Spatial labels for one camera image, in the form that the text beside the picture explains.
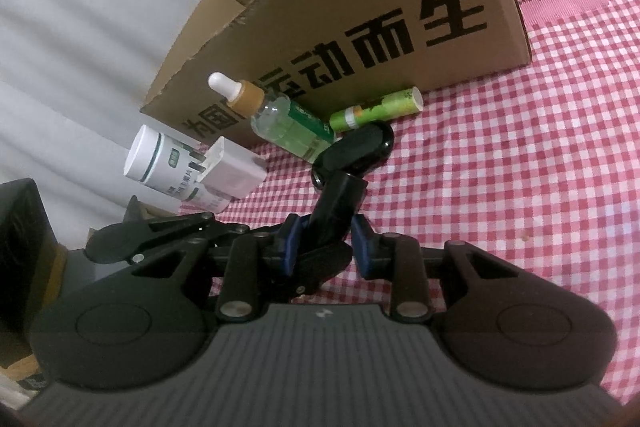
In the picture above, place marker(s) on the black cylinder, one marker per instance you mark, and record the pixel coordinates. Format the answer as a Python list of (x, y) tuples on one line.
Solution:
[(335, 207)]

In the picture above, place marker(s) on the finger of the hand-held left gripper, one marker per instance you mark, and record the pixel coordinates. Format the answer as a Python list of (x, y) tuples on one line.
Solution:
[(175, 227)]

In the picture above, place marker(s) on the green lip balm tube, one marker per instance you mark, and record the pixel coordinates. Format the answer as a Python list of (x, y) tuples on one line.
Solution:
[(380, 109)]

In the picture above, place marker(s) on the pink checkered tablecloth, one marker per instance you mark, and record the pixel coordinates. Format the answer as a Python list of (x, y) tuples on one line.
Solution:
[(500, 182)]

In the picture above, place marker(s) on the white supplement bottle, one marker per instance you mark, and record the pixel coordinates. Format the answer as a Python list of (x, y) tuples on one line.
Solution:
[(155, 162)]

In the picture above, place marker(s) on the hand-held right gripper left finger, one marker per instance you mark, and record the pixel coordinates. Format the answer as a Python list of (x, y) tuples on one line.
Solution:
[(289, 239)]

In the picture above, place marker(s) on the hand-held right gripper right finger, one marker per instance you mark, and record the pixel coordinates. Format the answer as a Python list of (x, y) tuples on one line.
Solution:
[(361, 247)]

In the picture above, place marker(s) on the white charger plug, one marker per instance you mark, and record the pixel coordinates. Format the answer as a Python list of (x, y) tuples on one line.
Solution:
[(235, 177)]

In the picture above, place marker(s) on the green dropper bottle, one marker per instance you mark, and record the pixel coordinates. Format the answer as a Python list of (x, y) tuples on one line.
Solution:
[(285, 127)]

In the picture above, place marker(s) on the white curtain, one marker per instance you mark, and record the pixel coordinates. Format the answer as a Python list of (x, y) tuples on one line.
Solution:
[(75, 32)]

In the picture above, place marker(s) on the black oval case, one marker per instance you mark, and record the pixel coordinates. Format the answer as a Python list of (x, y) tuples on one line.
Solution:
[(360, 147)]

